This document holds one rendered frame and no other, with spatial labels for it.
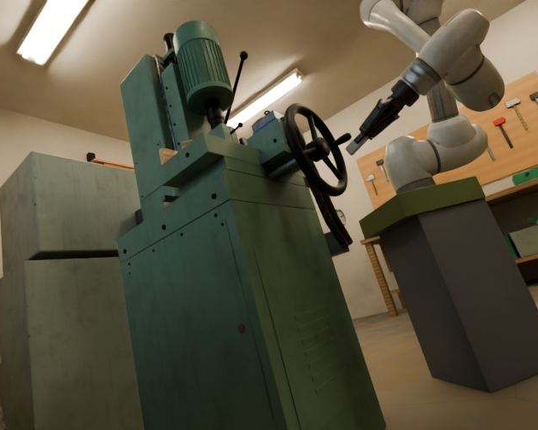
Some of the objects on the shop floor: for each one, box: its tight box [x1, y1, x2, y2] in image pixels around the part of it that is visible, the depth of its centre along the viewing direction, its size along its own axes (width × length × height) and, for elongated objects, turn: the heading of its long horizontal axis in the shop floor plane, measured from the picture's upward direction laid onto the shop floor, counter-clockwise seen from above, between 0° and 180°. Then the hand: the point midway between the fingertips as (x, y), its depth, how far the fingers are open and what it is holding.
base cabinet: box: [120, 200, 386, 430], centre depth 107 cm, size 45×58×71 cm
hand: (356, 143), depth 98 cm, fingers closed
